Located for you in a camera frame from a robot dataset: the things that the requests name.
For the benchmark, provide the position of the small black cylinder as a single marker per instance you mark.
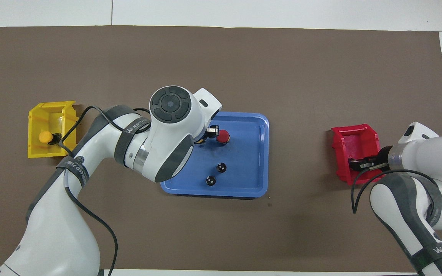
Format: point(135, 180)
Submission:
point(210, 180)
point(221, 167)

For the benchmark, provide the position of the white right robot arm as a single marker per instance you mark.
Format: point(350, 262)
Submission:
point(428, 153)

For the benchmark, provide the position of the blue plastic tray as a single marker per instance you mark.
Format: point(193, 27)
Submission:
point(244, 172)

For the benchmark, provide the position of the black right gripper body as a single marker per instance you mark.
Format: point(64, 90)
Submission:
point(382, 159)

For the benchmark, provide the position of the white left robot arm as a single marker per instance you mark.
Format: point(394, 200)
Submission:
point(60, 230)

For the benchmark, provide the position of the yellow plastic bin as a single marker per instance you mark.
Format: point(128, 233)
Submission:
point(38, 115)

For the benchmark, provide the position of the brown paper table mat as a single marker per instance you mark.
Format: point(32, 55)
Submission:
point(282, 237)

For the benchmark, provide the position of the red plastic bin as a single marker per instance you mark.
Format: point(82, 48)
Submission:
point(359, 138)

